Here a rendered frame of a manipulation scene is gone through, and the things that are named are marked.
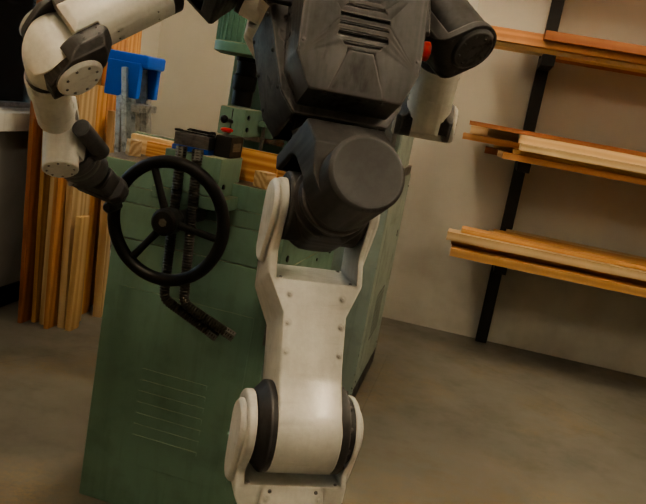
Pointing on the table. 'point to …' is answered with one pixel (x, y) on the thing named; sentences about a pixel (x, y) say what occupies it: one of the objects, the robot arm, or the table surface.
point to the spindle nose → (244, 82)
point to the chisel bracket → (243, 124)
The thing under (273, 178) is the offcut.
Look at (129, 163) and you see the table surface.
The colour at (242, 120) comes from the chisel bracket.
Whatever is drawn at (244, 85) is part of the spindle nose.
